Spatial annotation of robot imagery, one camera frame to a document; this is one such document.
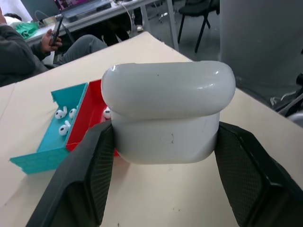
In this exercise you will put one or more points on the red plastic tray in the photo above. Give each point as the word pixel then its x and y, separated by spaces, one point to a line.
pixel 82 123

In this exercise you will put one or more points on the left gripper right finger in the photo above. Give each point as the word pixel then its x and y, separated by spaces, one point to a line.
pixel 255 179

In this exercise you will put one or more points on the teal plastic tray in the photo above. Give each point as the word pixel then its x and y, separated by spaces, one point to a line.
pixel 35 160

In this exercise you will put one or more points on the black metal-legged chair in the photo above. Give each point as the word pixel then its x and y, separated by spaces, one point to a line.
pixel 196 10

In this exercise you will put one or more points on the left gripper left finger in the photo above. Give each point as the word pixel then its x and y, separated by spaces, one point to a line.
pixel 78 179

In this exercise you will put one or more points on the white earbud case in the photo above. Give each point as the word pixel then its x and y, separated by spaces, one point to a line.
pixel 165 94

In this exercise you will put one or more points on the white earbud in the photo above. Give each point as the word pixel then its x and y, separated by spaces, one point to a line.
pixel 63 129
pixel 107 113
pixel 59 114
pixel 72 112

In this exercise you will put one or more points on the black handheld phone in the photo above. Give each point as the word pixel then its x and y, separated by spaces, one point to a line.
pixel 57 29

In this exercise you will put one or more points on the green cloth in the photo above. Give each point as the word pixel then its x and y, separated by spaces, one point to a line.
pixel 27 29

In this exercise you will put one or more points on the person in dark jacket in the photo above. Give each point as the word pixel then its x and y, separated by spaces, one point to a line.
pixel 14 59

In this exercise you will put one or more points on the grey office desk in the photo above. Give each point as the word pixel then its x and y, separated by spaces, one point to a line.
pixel 94 17

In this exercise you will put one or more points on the bystander bare hand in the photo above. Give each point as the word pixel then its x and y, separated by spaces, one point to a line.
pixel 48 41

